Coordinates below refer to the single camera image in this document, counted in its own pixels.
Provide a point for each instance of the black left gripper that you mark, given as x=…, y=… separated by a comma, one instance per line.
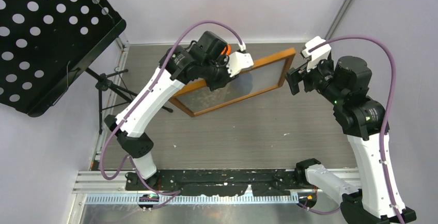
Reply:
x=215, y=84

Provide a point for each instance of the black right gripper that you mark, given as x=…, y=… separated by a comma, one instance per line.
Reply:
x=294, y=75

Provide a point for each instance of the wooden picture frame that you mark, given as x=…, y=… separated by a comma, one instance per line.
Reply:
x=267, y=74

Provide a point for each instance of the transparent acrylic sheet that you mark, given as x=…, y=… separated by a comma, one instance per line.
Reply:
x=246, y=82

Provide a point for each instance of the landscape photo print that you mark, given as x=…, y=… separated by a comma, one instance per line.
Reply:
x=205, y=97

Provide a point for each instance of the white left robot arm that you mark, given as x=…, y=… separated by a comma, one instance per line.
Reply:
x=204, y=58

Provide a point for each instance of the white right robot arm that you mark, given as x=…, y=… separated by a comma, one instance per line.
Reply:
x=345, y=84

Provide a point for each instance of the black perforated music stand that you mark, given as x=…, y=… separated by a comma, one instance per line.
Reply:
x=47, y=44

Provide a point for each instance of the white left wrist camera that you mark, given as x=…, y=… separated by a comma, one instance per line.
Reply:
x=238, y=62

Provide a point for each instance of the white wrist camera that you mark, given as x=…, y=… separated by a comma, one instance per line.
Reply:
x=317, y=55
x=238, y=62

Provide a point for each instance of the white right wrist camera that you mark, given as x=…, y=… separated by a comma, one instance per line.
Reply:
x=317, y=55

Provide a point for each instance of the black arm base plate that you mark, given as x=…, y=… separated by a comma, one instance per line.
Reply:
x=227, y=182

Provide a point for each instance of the aluminium rail with ruler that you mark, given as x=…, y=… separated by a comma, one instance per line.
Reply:
x=127, y=188

